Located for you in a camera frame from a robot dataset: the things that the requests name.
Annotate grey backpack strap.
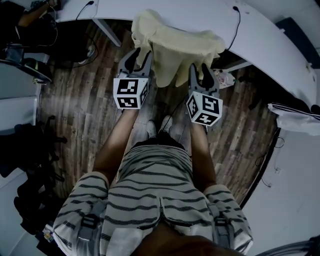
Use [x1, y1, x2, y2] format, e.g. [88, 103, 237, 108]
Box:
[206, 201, 236, 251]
[76, 199, 108, 256]

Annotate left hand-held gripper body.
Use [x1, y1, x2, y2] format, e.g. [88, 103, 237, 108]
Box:
[112, 70, 151, 111]

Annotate black wall cable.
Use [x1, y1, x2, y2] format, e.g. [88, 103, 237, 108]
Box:
[254, 135, 286, 189]

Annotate person's left white shoe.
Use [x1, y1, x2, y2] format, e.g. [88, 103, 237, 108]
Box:
[146, 119, 158, 139]

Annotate white garment with dark stripes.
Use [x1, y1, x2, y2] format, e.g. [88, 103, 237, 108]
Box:
[266, 101, 320, 138]

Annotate white plastic bag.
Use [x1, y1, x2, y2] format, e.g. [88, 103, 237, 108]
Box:
[214, 69, 238, 89]

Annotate black office chair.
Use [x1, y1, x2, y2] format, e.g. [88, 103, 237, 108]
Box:
[0, 58, 53, 84]
[0, 114, 69, 236]

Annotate person's right white shoe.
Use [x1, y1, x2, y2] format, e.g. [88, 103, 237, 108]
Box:
[160, 114, 174, 134]

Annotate grey left backpack strap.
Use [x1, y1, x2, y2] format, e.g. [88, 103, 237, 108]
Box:
[76, 199, 108, 256]

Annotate colourful snack packet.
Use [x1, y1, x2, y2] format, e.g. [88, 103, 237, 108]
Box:
[43, 229, 55, 244]

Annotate person's white shoe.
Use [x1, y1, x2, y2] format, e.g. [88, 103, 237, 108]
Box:
[160, 114, 174, 134]
[146, 119, 158, 139]

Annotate pale yellow clothes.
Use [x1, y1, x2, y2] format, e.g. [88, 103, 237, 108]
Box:
[130, 8, 228, 89]

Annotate white curved desk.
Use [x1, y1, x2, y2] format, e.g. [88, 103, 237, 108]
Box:
[54, 0, 319, 106]

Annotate dark desk divider panel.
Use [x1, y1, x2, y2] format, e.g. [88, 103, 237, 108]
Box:
[275, 16, 320, 70]

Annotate black desk cable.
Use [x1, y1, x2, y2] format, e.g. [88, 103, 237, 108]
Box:
[226, 5, 242, 51]
[75, 0, 95, 21]

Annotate grey right backpack strap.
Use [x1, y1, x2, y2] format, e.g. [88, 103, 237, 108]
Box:
[206, 201, 236, 251]

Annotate person's left forearm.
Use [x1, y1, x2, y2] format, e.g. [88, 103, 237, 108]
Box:
[91, 108, 141, 186]

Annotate person's right forearm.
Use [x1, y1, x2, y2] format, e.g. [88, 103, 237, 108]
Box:
[188, 121, 218, 194]

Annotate person's striped shirt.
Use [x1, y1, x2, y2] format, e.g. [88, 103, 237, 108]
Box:
[51, 145, 254, 256]

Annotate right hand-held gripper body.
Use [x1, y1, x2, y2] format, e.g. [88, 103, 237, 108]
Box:
[184, 85, 224, 127]

